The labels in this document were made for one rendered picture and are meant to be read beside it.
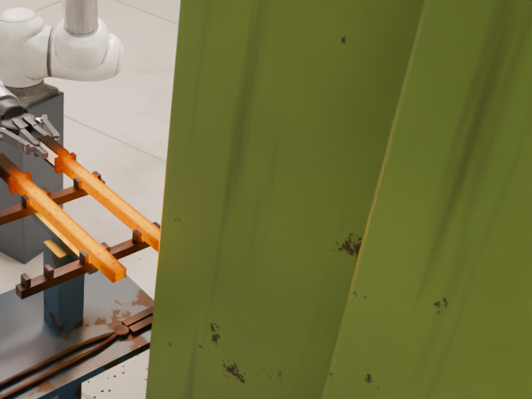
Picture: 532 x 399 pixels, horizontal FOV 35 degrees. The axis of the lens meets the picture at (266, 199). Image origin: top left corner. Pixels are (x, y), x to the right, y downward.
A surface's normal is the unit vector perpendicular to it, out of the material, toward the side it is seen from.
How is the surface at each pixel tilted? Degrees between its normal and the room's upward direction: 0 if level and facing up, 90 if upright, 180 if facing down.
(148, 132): 0
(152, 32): 0
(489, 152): 90
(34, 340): 0
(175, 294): 90
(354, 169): 90
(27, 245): 90
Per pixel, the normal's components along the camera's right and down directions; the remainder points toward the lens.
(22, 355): 0.14, -0.81
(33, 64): 0.11, 0.59
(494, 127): -0.69, 0.32
